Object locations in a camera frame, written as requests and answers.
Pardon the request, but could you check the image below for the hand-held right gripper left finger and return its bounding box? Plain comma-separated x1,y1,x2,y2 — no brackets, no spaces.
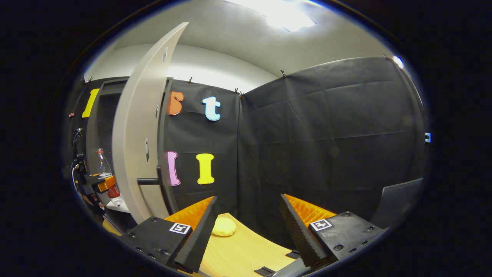
119,196,219,274

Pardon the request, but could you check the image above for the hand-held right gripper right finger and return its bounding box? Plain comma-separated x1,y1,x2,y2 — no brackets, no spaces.
279,194,387,269

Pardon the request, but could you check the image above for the clear bottle with red label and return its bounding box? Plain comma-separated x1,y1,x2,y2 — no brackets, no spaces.
95,148,124,206

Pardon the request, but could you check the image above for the black cabinet door handle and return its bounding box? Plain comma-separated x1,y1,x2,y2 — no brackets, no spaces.
136,165,163,186

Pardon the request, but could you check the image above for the beige cabinet door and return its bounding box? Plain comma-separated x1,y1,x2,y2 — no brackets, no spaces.
111,22,189,225

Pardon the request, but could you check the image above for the yellow round sponge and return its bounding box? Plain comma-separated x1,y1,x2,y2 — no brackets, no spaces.
211,217,237,237

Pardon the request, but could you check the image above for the grey metal bar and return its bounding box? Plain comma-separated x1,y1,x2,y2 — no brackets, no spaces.
269,257,311,277

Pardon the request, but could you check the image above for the black backdrop cloth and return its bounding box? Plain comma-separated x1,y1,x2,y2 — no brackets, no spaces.
63,57,427,239

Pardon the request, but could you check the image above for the dark grey panel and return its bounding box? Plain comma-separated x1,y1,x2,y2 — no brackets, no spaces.
370,177,424,230

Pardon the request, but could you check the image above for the black cable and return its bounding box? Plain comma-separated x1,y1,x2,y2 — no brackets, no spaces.
71,128,83,162

